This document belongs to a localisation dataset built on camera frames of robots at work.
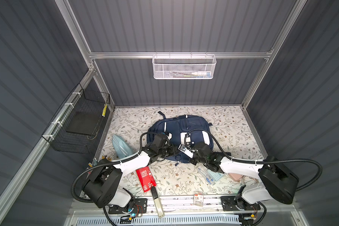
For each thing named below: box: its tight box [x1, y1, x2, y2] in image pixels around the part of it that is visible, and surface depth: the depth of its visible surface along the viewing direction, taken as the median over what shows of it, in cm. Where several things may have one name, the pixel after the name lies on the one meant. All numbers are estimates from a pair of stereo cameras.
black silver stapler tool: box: [150, 185, 165, 218], surface depth 73 cm
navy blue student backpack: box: [146, 111, 214, 164], surface depth 98 cm
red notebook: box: [135, 166, 157, 193], surface depth 86 cm
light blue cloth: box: [112, 134, 135, 160], surface depth 93 cm
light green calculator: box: [207, 169, 226, 182], surface depth 84 cm
